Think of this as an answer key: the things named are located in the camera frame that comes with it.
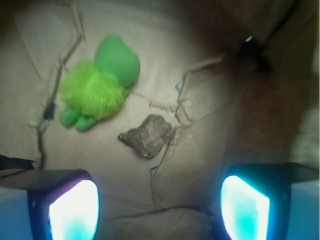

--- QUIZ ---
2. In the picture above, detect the brown grey rock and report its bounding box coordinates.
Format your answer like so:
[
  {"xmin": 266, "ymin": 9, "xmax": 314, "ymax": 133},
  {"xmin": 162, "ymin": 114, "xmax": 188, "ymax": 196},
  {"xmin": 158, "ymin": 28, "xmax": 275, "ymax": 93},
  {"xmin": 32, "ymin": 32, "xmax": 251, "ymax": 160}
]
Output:
[{"xmin": 117, "ymin": 114, "xmax": 174, "ymax": 159}]

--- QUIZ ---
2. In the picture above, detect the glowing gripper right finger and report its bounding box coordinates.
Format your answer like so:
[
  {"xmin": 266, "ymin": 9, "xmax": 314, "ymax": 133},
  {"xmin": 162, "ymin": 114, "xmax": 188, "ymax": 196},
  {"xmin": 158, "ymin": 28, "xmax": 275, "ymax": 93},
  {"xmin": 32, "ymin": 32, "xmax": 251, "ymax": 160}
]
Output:
[{"xmin": 219, "ymin": 162, "xmax": 320, "ymax": 240}]

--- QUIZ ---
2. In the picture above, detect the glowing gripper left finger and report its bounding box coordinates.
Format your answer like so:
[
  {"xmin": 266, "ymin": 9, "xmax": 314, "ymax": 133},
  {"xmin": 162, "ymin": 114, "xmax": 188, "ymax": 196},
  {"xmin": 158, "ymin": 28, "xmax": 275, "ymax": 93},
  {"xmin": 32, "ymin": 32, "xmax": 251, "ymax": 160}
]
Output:
[{"xmin": 0, "ymin": 169, "xmax": 100, "ymax": 240}]

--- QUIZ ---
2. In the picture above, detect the green fuzzy plush toy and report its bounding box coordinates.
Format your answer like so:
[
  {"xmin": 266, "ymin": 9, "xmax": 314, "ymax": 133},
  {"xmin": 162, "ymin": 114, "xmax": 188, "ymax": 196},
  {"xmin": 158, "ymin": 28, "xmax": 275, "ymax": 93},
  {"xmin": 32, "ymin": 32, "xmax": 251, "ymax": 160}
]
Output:
[{"xmin": 59, "ymin": 35, "xmax": 141, "ymax": 132}]

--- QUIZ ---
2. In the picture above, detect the crumpled brown paper bag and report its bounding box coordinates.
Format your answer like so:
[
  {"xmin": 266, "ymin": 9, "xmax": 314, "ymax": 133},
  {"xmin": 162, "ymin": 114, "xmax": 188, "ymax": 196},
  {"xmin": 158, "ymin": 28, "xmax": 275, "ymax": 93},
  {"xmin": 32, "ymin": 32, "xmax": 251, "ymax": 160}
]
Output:
[{"xmin": 0, "ymin": 0, "xmax": 320, "ymax": 240}]

